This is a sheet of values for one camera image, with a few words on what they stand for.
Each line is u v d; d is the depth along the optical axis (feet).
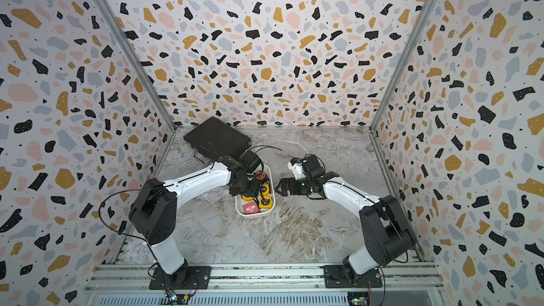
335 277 2.40
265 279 2.49
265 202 2.95
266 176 3.20
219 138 3.62
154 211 1.53
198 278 2.40
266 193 3.09
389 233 1.44
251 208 2.92
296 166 2.70
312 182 2.25
